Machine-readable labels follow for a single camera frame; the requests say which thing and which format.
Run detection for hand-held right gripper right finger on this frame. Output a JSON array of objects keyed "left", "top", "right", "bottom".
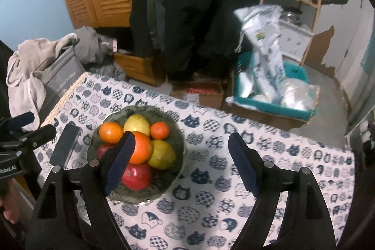
[{"left": 228, "top": 133, "right": 336, "bottom": 250}]

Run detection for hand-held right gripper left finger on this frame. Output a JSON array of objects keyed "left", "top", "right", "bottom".
[{"left": 26, "top": 131, "right": 136, "bottom": 250}]

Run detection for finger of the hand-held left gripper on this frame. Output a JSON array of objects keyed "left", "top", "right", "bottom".
[
  {"left": 18, "top": 124, "right": 57, "bottom": 151},
  {"left": 0, "top": 112, "right": 35, "bottom": 133}
]

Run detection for red apple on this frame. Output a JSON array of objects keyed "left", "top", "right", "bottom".
[
  {"left": 121, "top": 163, "right": 153, "bottom": 191},
  {"left": 96, "top": 143, "right": 116, "bottom": 163}
]

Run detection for large orange mandarin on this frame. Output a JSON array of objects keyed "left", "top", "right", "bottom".
[{"left": 129, "top": 131, "right": 153, "bottom": 165}]

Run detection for small yellow pear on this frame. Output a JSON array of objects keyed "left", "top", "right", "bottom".
[{"left": 123, "top": 114, "right": 151, "bottom": 136}]

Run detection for large yellow-green pear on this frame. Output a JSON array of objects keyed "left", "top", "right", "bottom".
[{"left": 147, "top": 139, "right": 177, "bottom": 170}]

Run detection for green glass bowl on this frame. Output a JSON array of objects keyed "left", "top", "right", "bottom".
[{"left": 86, "top": 105, "right": 185, "bottom": 205}]

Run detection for person's left hand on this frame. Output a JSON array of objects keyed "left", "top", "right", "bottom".
[{"left": 0, "top": 180, "right": 22, "bottom": 224}]

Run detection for black rectangular object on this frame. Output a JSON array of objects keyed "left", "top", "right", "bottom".
[{"left": 49, "top": 123, "right": 82, "bottom": 167}]

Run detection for cat print tablecloth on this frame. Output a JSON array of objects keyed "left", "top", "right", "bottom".
[{"left": 34, "top": 72, "right": 356, "bottom": 250}]

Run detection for large flat cardboard box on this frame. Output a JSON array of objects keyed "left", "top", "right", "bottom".
[{"left": 225, "top": 98, "right": 315, "bottom": 130}]

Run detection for grey printed bag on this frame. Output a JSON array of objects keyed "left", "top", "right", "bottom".
[{"left": 32, "top": 45, "right": 85, "bottom": 122}]

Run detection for cardboard box with red contents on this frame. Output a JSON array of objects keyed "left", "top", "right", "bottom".
[{"left": 170, "top": 80, "right": 226, "bottom": 107}]

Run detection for clear plastic bag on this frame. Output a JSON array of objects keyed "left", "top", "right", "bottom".
[{"left": 277, "top": 78, "right": 321, "bottom": 111}]

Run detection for wooden drawer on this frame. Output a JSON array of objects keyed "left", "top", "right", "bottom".
[{"left": 113, "top": 52, "right": 165, "bottom": 86}]

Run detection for dark grey garment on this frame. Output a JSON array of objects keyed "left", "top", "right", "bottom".
[{"left": 73, "top": 27, "right": 128, "bottom": 81}]

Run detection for teal plastic basket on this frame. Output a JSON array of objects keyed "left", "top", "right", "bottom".
[{"left": 233, "top": 52, "right": 317, "bottom": 119}]

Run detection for white printed bag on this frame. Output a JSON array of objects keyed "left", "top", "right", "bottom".
[{"left": 233, "top": 5, "right": 286, "bottom": 98}]

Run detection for white plastic basket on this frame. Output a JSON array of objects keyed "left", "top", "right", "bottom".
[{"left": 277, "top": 19, "right": 314, "bottom": 63}]

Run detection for black hanging coat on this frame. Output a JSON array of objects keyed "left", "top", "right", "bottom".
[{"left": 129, "top": 0, "right": 261, "bottom": 81}]

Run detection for metal pot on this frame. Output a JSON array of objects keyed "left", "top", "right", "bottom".
[{"left": 281, "top": 8, "right": 302, "bottom": 22}]

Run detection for white door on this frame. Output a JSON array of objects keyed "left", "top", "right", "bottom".
[{"left": 316, "top": 0, "right": 375, "bottom": 81}]

